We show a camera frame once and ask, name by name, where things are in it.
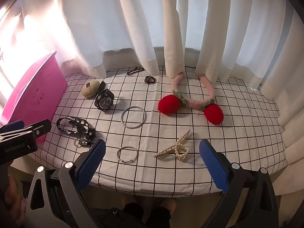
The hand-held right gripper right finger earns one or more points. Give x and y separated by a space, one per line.
213 166

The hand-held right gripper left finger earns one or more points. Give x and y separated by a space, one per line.
91 161

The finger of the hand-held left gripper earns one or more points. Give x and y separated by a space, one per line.
13 126
41 127

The pink plastic bin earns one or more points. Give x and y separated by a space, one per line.
35 87

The large silver bangle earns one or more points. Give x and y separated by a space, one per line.
121 118

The pink strawberry plush headband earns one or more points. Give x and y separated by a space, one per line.
168 103

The person's left hand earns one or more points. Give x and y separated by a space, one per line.
13 190

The small silver bangle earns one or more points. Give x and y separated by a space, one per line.
117 154

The pearl hair claw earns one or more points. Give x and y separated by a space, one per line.
171 147

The person's legs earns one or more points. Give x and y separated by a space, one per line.
166 204

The black wrist watch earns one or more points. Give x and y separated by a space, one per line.
104 99

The white sheer curtain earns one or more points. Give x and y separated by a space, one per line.
35 28

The dark metal hair clip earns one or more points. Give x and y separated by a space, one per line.
133 71

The white thick curtain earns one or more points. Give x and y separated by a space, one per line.
118 16

